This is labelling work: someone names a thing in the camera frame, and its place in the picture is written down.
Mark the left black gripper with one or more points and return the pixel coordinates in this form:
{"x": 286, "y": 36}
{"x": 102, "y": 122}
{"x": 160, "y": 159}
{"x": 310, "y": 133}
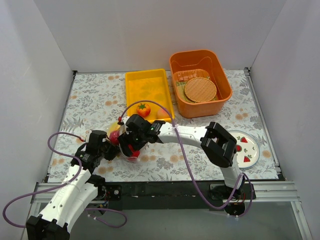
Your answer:
{"x": 110, "y": 150}

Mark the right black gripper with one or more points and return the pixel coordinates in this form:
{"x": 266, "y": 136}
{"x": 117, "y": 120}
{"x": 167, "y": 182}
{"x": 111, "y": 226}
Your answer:
{"x": 125, "y": 145}

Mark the orange fake bell pepper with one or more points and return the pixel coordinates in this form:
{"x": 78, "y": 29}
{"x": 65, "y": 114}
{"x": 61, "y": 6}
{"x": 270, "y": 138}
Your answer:
{"x": 143, "y": 110}

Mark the red fake apple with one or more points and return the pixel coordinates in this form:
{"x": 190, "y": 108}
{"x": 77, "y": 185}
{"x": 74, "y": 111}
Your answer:
{"x": 113, "y": 137}

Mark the clear zip top bag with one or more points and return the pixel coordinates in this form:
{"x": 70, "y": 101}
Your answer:
{"x": 124, "y": 146}

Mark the fake peach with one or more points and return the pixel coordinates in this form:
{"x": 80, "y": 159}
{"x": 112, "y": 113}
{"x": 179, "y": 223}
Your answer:
{"x": 162, "y": 114}

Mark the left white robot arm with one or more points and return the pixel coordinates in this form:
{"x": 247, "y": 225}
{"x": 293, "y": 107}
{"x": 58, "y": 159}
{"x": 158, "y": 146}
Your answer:
{"x": 80, "y": 187}

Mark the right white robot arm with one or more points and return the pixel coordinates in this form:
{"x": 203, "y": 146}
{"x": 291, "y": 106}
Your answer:
{"x": 217, "y": 143}

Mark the yellow fake banana bunch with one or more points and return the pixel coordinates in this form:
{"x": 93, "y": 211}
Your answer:
{"x": 113, "y": 127}

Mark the yellow plastic tray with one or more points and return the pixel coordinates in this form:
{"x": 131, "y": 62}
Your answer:
{"x": 151, "y": 85}

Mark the floral tablecloth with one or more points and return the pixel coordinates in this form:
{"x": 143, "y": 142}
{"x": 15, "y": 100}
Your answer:
{"x": 97, "y": 100}

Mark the green woven mat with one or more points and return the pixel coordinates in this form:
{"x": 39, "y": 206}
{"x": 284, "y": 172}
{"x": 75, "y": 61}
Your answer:
{"x": 182, "y": 77}

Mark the round woven bamboo coaster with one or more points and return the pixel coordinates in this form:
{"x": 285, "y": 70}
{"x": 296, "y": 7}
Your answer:
{"x": 200, "y": 89}

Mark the orange plastic bin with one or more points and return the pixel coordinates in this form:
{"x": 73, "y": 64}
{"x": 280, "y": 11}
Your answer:
{"x": 198, "y": 64}

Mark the white watermelon print plate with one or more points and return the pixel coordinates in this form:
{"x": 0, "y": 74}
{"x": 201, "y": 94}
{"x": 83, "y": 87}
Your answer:
{"x": 247, "y": 149}

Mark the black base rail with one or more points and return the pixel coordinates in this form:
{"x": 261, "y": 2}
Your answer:
{"x": 170, "y": 195}

